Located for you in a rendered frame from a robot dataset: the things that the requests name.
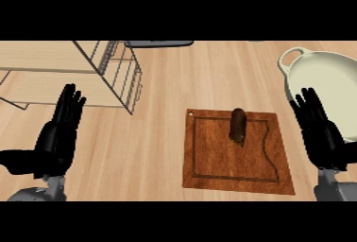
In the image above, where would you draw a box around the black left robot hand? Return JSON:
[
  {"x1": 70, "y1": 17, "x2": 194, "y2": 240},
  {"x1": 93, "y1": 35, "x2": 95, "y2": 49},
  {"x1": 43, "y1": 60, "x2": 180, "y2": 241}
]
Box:
[{"x1": 0, "y1": 83, "x2": 89, "y2": 180}]

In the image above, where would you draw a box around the brown wooden cutting board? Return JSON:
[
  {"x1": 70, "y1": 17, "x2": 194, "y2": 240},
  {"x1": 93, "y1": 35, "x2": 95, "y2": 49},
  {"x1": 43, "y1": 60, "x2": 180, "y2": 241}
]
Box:
[{"x1": 182, "y1": 108, "x2": 297, "y2": 196}]

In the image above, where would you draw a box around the grey wire basket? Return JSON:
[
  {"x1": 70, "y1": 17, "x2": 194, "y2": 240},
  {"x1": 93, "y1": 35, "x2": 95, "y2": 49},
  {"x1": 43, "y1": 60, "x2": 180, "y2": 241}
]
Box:
[{"x1": 0, "y1": 41, "x2": 144, "y2": 115}]

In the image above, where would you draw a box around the dark grey flat object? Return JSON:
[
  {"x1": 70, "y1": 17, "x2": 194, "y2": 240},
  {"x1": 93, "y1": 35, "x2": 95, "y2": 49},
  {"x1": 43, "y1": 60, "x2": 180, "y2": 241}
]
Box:
[{"x1": 124, "y1": 41, "x2": 195, "y2": 48}]

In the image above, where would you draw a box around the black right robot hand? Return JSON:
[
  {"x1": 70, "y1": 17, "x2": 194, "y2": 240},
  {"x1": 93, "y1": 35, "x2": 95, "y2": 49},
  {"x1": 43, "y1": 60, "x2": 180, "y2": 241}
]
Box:
[{"x1": 290, "y1": 87, "x2": 357, "y2": 172}]

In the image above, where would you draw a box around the cream white pot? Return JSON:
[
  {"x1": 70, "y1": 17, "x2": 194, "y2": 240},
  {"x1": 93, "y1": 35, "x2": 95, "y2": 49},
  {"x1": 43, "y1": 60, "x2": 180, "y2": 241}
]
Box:
[{"x1": 278, "y1": 46, "x2": 357, "y2": 142}]

